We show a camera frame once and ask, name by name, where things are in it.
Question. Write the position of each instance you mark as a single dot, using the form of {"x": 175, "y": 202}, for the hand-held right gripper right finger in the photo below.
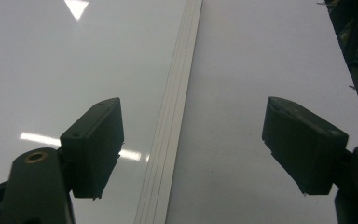
{"x": 304, "y": 146}

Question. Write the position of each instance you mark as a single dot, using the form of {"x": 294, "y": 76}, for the white base board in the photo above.
{"x": 245, "y": 77}

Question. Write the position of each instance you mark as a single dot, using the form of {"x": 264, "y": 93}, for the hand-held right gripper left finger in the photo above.
{"x": 93, "y": 149}

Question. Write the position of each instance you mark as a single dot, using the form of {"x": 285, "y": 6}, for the silver-framed whiteboard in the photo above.
{"x": 74, "y": 68}

